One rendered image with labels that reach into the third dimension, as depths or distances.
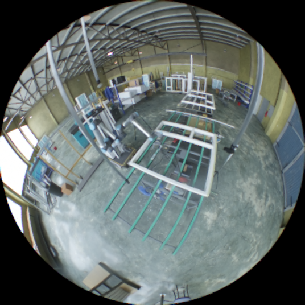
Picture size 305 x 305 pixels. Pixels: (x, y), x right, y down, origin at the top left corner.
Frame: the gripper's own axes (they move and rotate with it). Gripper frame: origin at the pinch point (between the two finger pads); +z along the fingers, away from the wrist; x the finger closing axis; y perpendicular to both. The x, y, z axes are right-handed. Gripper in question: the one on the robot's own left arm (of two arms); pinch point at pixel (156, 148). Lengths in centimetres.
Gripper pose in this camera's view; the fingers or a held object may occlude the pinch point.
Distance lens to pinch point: 178.9
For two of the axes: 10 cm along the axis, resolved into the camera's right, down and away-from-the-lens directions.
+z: -2.7, 9.6, 0.6
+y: 3.9, 0.5, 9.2
